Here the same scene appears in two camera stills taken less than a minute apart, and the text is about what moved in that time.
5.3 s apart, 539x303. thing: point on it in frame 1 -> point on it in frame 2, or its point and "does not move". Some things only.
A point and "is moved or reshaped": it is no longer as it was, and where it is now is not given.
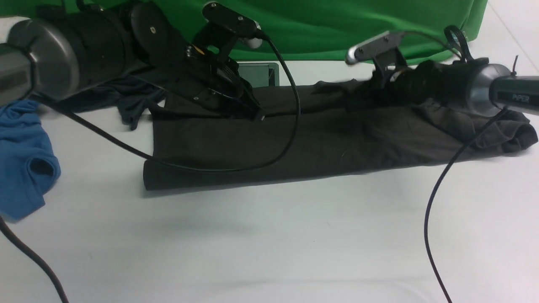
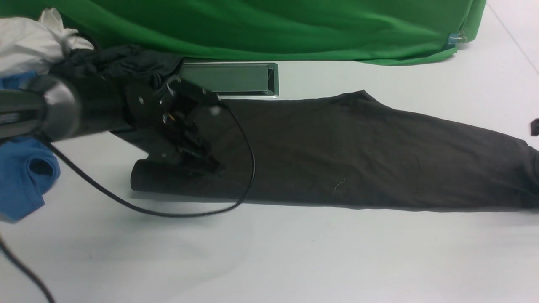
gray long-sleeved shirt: x=325 y=130 is moved or reshaped
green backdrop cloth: x=324 y=30 does not move
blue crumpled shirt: x=29 y=167 does not move
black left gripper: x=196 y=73 -> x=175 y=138
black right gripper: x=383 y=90 -> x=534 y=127
